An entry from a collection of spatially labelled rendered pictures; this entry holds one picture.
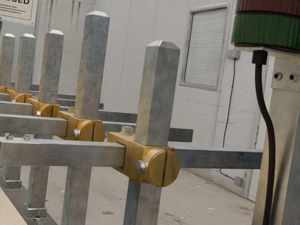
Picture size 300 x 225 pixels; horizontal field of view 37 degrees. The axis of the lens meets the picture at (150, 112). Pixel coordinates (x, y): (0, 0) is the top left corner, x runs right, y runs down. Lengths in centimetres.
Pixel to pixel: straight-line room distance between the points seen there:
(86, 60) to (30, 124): 15
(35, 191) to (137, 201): 51
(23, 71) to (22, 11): 160
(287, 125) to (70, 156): 31
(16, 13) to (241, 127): 269
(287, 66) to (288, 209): 12
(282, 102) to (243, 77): 436
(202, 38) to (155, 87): 504
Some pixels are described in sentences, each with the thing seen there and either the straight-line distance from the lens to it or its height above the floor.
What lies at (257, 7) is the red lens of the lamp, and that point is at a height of 113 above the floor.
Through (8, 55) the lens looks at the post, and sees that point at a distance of 155.
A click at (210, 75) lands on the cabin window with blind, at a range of 534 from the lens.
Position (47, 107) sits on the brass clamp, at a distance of 104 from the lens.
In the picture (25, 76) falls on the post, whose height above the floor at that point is 102.
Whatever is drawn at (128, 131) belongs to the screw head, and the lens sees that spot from 68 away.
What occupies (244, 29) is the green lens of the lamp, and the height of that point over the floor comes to 111.
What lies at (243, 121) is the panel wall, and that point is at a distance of 469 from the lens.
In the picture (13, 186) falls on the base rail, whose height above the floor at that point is 71.
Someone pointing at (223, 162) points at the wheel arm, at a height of 94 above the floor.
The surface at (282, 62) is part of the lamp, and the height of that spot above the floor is 109.
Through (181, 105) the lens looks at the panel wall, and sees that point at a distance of 578.
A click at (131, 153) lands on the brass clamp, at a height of 96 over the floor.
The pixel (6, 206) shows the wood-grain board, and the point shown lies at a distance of 53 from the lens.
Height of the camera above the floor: 106
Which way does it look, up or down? 4 degrees down
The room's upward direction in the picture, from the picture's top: 7 degrees clockwise
